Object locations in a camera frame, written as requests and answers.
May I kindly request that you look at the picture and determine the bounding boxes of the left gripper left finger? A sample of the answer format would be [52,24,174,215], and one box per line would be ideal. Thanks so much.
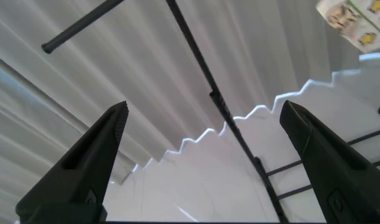
[15,100,130,223]

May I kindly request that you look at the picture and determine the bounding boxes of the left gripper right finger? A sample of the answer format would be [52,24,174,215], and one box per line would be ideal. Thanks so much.
[279,100,380,223]

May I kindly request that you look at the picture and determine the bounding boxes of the cream printed garment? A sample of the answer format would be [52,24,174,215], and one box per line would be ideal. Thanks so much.
[315,0,380,54]

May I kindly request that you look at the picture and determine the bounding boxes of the black clothes rack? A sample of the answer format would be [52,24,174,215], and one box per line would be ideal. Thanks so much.
[41,0,380,223]

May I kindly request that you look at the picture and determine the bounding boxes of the white curtain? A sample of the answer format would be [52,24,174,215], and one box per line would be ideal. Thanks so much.
[0,0,380,223]

